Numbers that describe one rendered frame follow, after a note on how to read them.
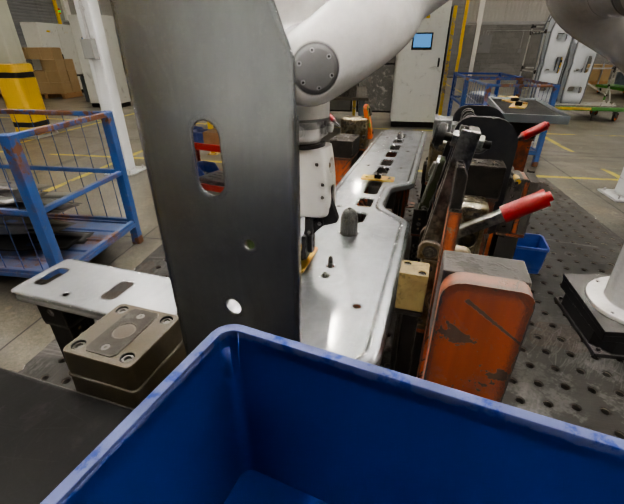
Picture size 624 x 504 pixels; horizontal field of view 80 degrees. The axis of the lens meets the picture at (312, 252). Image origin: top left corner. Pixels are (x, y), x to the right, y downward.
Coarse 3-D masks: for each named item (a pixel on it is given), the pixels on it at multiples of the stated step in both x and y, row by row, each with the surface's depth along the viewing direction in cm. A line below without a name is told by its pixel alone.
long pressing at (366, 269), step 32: (416, 160) 111; (352, 192) 87; (384, 192) 86; (384, 224) 71; (320, 256) 60; (352, 256) 60; (384, 256) 60; (320, 288) 52; (352, 288) 52; (384, 288) 52; (320, 320) 46; (352, 320) 46; (384, 320) 46; (352, 352) 41
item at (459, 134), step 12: (444, 132) 43; (456, 132) 43; (468, 132) 42; (480, 132) 42; (456, 144) 43; (468, 144) 42; (480, 144) 43; (456, 156) 43; (468, 156) 43; (468, 168) 44; (444, 180) 45; (444, 192) 46; (444, 204) 46; (432, 216) 47; (444, 216) 47; (432, 228) 48
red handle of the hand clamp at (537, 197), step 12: (540, 192) 44; (504, 204) 46; (516, 204) 45; (528, 204) 44; (540, 204) 44; (480, 216) 48; (492, 216) 46; (504, 216) 45; (516, 216) 45; (468, 228) 48; (480, 228) 47
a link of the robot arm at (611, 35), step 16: (560, 0) 54; (576, 0) 52; (592, 0) 50; (608, 0) 48; (560, 16) 56; (576, 16) 54; (592, 16) 52; (608, 16) 51; (576, 32) 57; (592, 32) 56; (608, 32) 55; (592, 48) 58; (608, 48) 56
